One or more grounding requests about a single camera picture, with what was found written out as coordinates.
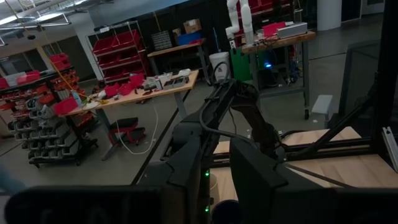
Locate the green panel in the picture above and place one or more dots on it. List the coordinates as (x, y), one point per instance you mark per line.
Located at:
(241, 65)

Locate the rack of orange bins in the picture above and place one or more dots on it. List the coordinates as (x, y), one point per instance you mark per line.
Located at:
(46, 130)

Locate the wooden top metal workbench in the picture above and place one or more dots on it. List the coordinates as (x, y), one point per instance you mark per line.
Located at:
(280, 42)

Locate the white bench object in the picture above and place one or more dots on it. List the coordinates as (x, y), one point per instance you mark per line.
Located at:
(184, 72)

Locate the long wooden table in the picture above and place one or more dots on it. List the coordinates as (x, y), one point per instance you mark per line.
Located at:
(140, 93)

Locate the black computer tower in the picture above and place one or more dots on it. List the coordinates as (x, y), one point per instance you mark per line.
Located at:
(267, 77)

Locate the white round pillar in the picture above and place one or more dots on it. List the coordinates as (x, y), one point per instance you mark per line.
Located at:
(329, 14)

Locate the white trash bin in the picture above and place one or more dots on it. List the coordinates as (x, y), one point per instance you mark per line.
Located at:
(219, 62)

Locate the red and black stool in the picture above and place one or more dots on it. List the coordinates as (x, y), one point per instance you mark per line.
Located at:
(126, 129)

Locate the cardboard box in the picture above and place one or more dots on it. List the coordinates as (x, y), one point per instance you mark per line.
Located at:
(192, 25)

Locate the black small parts cabinet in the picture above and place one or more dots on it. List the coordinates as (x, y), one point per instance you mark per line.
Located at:
(161, 40)

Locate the black rig frame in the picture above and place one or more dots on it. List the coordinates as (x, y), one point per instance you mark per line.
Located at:
(385, 77)

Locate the small wooden workbench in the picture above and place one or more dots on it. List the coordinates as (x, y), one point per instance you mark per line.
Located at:
(177, 48)

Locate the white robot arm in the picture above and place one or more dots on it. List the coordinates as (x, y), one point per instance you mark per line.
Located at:
(245, 18)

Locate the pale blue bottle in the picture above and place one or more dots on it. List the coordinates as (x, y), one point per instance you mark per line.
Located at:
(76, 98)

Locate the grey device box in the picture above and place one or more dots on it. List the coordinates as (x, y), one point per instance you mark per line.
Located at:
(292, 30)

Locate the red plastic bin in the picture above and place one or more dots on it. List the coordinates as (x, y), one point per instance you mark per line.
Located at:
(28, 77)
(272, 29)
(127, 89)
(66, 106)
(137, 81)
(112, 90)

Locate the grey bench device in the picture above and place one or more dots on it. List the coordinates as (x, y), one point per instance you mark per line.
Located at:
(152, 84)
(175, 82)

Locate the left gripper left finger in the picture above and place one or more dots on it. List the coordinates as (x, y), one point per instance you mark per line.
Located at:
(183, 186)

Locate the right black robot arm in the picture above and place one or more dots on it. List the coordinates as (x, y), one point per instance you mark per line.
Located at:
(248, 109)

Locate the red wall crates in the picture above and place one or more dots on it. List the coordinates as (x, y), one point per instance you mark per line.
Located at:
(59, 61)

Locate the silver aluminium bracket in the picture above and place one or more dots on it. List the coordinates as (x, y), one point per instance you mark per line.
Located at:
(390, 149)

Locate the grey step stool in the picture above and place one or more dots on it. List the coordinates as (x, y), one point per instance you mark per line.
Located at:
(321, 104)

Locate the beige plastic cup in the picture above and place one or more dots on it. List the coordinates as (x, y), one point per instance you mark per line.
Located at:
(214, 186)

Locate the blue storage bin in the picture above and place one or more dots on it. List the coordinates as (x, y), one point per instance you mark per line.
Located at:
(188, 38)

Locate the clear plastic bin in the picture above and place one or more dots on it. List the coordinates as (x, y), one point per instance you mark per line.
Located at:
(14, 79)

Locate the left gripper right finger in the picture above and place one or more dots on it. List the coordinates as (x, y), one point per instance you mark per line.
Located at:
(255, 180)

